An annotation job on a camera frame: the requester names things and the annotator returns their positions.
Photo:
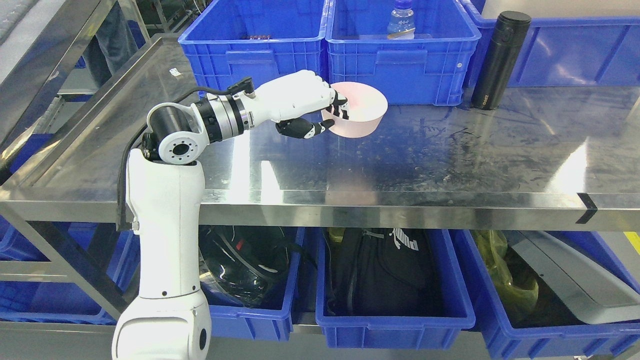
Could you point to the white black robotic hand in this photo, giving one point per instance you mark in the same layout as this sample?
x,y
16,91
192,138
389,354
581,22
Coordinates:
x,y
286,99

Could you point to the pink bowl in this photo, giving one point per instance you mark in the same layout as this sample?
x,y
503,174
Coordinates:
x,y
367,106

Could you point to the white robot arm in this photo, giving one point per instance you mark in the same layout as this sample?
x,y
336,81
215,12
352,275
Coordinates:
x,y
162,182

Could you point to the blue crate top middle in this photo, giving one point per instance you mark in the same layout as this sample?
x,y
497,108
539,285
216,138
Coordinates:
x,y
427,70

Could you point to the blue crate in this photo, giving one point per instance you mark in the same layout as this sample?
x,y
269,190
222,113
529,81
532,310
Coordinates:
x,y
597,45
271,322
260,39
397,332
427,70
60,302
504,341

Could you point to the blue crate lower middle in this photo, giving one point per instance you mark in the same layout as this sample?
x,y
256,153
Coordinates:
x,y
397,332

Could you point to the stainless steel shelf table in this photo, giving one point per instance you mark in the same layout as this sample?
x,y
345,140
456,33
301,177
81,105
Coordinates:
x,y
546,159

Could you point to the blue crate top left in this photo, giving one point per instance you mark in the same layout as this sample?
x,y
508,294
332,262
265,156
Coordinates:
x,y
260,39

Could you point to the clear water bottle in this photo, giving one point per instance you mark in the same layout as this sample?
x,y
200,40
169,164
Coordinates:
x,y
401,25

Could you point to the black puma bag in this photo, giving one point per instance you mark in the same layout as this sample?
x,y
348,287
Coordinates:
x,y
385,272

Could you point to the black thermos bottle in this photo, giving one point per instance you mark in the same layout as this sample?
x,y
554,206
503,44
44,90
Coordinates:
x,y
510,31

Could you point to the blue crate lower left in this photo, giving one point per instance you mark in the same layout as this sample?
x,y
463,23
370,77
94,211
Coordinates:
x,y
271,322

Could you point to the blue crate far left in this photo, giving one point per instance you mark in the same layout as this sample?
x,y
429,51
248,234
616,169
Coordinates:
x,y
60,302

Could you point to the blue crate top right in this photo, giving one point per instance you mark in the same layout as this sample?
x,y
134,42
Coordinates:
x,y
597,45

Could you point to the yellow plastic bag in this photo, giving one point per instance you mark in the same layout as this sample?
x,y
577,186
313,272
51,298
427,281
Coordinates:
x,y
513,280

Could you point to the grey flat device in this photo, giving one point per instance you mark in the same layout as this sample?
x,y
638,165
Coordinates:
x,y
590,292

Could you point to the blue crate lower right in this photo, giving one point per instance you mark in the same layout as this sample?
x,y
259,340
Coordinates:
x,y
504,341

